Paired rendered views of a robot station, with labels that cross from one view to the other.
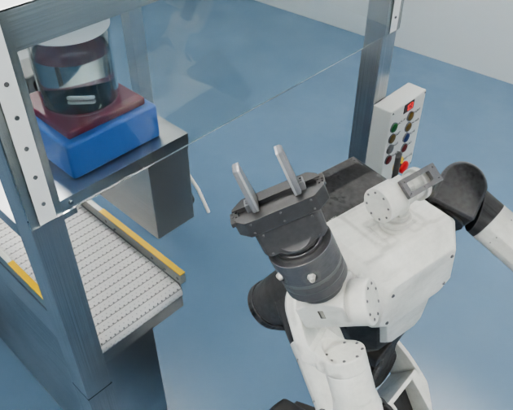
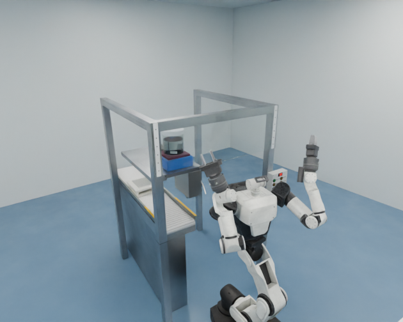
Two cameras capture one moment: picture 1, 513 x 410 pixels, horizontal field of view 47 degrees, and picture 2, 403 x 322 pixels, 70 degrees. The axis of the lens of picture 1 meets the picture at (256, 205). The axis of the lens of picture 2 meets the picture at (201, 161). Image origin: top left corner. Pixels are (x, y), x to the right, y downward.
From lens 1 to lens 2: 89 cm
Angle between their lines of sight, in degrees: 23
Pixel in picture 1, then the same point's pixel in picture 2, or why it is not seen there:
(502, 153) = (352, 221)
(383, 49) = (269, 153)
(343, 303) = (224, 193)
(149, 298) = (184, 222)
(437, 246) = (268, 201)
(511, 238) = (296, 206)
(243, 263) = not seen: hidden behind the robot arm
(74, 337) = (159, 217)
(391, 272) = (251, 204)
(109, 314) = (171, 223)
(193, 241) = (210, 236)
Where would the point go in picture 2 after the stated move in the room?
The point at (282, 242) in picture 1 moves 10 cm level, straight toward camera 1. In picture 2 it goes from (210, 173) to (204, 181)
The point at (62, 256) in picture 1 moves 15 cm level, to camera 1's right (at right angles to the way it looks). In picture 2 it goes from (160, 188) to (183, 191)
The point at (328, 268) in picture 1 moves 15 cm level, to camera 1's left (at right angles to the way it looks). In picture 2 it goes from (221, 181) to (192, 179)
